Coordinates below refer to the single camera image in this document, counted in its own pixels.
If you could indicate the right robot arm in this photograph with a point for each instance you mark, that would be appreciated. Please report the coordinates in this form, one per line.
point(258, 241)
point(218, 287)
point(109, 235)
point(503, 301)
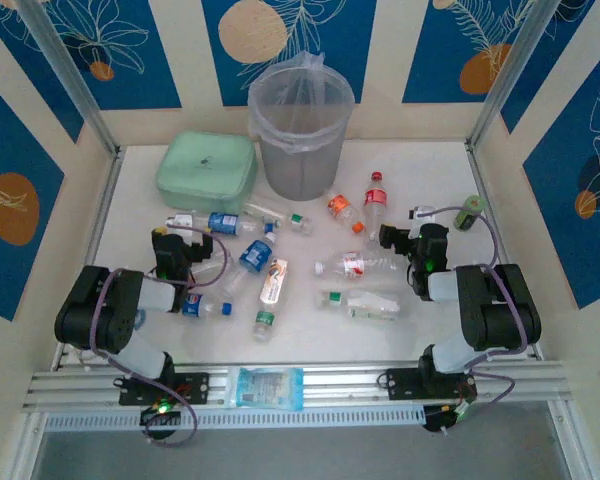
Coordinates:
point(485, 310)

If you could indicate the small green cap bottle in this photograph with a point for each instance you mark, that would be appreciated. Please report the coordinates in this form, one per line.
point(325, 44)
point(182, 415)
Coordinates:
point(302, 225)

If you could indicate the orange label soda bottle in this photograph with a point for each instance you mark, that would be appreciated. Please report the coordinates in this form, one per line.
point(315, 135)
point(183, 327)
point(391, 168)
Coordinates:
point(341, 206)

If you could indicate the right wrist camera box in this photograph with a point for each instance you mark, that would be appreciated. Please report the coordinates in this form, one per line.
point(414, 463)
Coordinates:
point(422, 212)

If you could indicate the red cap cola bottle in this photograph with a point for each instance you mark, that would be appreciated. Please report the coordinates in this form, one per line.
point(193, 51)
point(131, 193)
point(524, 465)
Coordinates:
point(375, 200)

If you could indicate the green drink can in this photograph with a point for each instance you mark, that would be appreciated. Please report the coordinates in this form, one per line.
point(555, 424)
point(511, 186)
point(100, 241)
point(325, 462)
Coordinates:
point(470, 215)

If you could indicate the small controller board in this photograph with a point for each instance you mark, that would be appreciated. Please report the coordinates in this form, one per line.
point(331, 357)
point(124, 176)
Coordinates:
point(160, 412)
point(445, 417)

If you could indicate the grey mesh waste bin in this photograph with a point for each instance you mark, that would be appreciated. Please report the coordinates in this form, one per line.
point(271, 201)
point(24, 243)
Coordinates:
point(300, 175)

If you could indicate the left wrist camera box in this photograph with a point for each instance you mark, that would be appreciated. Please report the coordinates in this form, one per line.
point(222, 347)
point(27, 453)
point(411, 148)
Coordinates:
point(182, 220)

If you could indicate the green white label clear bottle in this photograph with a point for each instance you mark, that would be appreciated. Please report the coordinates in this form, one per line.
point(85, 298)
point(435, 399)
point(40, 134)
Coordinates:
point(262, 210)

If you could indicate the blue white plastic packet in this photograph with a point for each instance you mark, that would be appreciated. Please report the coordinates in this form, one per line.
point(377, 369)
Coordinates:
point(265, 387)

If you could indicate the blue label water bottle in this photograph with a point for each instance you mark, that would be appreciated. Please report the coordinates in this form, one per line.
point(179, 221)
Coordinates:
point(225, 222)
point(254, 255)

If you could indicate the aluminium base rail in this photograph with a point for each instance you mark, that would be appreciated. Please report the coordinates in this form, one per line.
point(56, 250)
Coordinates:
point(340, 385)

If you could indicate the aluminium frame post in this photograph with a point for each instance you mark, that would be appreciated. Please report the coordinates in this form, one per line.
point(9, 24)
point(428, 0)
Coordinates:
point(510, 75)
point(70, 75)

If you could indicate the mint green zip pouch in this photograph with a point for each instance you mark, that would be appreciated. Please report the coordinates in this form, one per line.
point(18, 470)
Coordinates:
point(205, 170)

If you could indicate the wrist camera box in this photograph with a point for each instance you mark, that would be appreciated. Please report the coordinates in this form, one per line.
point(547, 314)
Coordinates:
point(182, 220)
point(422, 212)

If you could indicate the aluminium table side rail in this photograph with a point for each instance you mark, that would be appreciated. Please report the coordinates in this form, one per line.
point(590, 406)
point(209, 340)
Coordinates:
point(485, 185)
point(105, 200)

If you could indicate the red white label water bottle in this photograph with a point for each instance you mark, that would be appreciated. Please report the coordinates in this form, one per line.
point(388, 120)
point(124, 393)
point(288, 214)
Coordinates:
point(352, 264)

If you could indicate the clear plastic bin liner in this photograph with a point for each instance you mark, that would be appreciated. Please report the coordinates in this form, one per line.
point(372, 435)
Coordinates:
point(260, 125)

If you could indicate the blue cap Pepsi bottle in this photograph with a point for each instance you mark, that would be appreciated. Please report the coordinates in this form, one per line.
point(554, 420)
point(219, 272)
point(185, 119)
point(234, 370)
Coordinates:
point(195, 305)

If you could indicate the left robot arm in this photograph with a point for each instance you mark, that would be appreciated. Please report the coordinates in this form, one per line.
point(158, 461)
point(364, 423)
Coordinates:
point(125, 320)

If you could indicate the crushed green cap bottle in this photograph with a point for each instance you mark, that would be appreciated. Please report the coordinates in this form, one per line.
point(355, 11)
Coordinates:
point(365, 302)

